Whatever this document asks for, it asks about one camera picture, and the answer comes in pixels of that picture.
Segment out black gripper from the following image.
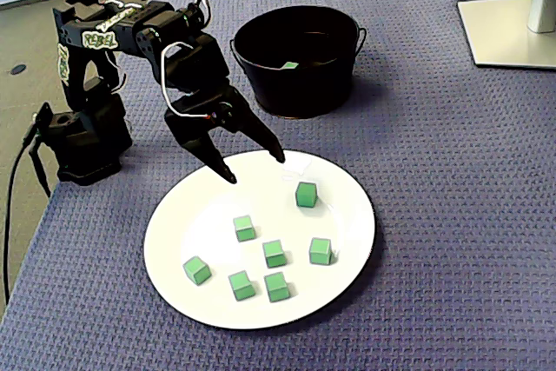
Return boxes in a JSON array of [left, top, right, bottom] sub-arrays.
[[153, 33, 287, 185]]

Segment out white round plate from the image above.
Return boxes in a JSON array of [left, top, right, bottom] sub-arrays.
[[142, 148, 377, 331]]

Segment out black metal bucket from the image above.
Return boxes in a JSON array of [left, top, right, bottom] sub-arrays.
[[228, 4, 368, 120]]

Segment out blue woven table mat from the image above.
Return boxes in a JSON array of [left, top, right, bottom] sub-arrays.
[[0, 0, 556, 371]]

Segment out white monitor stand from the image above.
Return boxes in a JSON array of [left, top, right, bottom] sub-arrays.
[[456, 0, 556, 70]]

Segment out white gripper servo wire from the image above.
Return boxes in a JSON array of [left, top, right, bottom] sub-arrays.
[[158, 39, 218, 122]]

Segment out short black cable loop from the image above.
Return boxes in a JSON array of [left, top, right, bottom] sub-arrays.
[[29, 144, 52, 197]]

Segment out thick black cable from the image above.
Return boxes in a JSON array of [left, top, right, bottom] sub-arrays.
[[2, 125, 38, 307]]

